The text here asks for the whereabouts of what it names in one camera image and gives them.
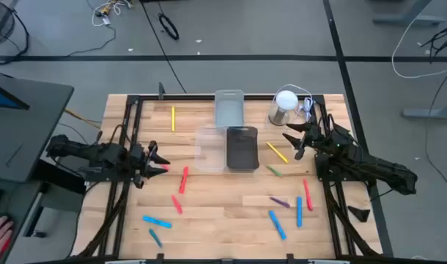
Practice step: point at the blue marker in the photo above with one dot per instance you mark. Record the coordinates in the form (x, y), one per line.
(299, 212)
(277, 225)
(157, 221)

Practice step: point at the grey desk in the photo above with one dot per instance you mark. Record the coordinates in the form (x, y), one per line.
(29, 139)

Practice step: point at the yellow marker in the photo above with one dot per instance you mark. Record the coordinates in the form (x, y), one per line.
(173, 118)
(277, 152)

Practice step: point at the clear plastic bin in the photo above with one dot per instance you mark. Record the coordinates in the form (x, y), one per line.
(209, 150)

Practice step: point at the black triangular part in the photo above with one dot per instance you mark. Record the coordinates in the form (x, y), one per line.
(359, 213)

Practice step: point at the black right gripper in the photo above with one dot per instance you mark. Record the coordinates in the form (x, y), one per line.
(324, 141)

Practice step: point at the desk monitor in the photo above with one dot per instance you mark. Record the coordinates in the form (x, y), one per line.
(0, 98)

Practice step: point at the red marker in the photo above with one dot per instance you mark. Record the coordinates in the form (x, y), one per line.
(183, 180)
(307, 194)

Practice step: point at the light grey plastic bin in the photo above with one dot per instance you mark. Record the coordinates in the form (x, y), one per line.
(229, 110)

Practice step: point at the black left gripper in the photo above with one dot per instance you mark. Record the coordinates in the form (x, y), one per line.
(139, 161)

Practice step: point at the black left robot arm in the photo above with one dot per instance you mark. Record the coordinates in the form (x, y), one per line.
(80, 150)

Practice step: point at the grey table foot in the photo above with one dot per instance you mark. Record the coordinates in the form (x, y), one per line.
(428, 113)
(406, 20)

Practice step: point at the purple marker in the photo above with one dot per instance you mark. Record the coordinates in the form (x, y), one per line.
(280, 202)

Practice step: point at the white mushroom lamp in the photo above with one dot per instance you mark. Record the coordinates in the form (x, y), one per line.
(286, 99)

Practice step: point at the green marker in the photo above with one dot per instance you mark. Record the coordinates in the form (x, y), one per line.
(274, 171)

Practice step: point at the black floor fan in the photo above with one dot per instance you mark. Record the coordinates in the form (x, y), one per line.
(0, 25)

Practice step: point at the dark grey plastic bin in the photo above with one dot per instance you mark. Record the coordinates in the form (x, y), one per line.
(242, 150)

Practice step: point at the pink marker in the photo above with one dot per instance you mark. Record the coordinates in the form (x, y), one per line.
(177, 204)
(165, 167)

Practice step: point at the teal marker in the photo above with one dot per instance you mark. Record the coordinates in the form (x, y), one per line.
(155, 238)

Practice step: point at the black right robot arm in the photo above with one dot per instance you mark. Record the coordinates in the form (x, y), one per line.
(373, 168)

